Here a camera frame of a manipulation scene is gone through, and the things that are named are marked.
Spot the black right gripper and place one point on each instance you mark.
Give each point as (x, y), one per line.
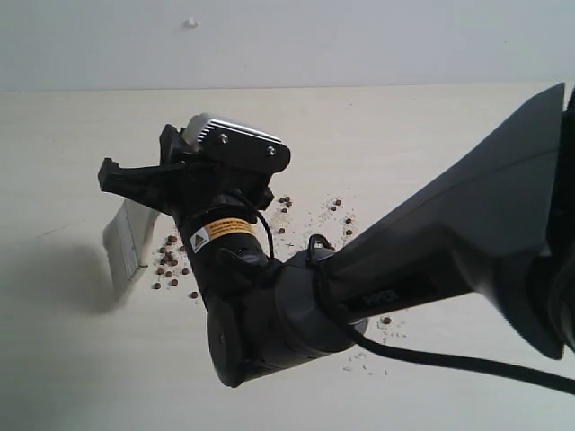
(185, 181)

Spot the white paint brush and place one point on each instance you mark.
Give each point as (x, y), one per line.
(126, 240)

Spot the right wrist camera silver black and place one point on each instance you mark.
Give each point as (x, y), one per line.
(236, 144)

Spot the white wall plug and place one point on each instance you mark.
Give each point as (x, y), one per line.
(191, 24)

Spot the scattered brown pellets and rice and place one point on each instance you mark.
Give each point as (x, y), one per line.
(264, 315)

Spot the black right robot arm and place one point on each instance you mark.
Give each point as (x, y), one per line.
(499, 223)

